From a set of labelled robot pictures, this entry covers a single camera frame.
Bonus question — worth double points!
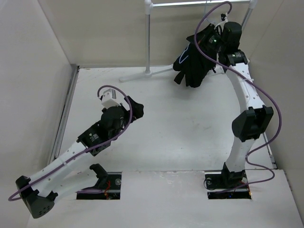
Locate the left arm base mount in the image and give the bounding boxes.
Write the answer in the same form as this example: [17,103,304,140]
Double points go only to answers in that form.
[76,164,122,200]

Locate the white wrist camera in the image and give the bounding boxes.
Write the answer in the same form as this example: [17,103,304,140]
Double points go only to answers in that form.
[215,13,228,28]
[99,88,120,109]

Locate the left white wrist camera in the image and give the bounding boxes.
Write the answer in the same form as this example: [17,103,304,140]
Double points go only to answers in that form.
[99,88,120,109]

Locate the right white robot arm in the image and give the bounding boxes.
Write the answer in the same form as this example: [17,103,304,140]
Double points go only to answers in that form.
[187,22,274,190]

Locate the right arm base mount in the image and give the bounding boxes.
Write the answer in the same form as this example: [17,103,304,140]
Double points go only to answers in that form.
[203,172,251,200]

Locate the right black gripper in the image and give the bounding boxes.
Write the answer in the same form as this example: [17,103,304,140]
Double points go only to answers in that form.
[187,23,227,54]

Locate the light blue wire hanger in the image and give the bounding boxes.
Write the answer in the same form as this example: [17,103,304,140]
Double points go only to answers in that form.
[178,44,190,64]

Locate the black trousers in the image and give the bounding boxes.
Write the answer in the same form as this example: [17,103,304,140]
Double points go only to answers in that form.
[173,35,217,88]

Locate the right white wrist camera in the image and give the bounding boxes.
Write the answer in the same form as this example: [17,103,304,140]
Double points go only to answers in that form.
[215,13,228,28]

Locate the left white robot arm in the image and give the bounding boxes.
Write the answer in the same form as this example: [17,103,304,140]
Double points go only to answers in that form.
[16,96,144,219]

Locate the white clothes rack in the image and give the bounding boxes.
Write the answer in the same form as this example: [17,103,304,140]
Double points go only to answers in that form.
[119,0,258,83]

